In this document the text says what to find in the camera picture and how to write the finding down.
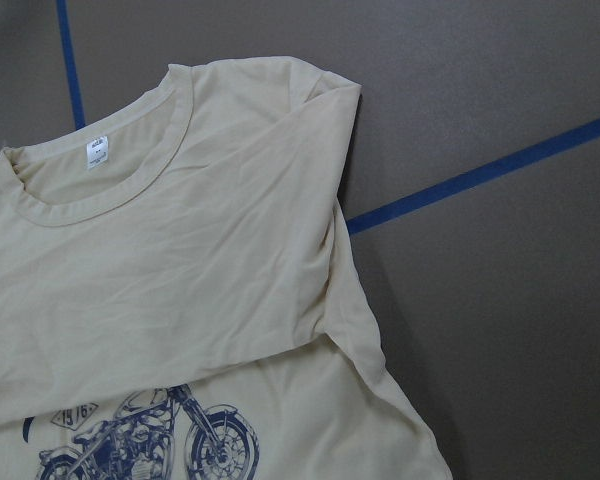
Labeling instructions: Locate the cream long-sleeve printed shirt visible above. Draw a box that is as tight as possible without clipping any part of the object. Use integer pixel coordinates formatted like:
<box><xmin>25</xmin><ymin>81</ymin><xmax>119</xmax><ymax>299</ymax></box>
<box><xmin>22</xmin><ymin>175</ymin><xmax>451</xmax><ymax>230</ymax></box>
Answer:
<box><xmin>0</xmin><ymin>57</ymin><xmax>451</xmax><ymax>479</ymax></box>

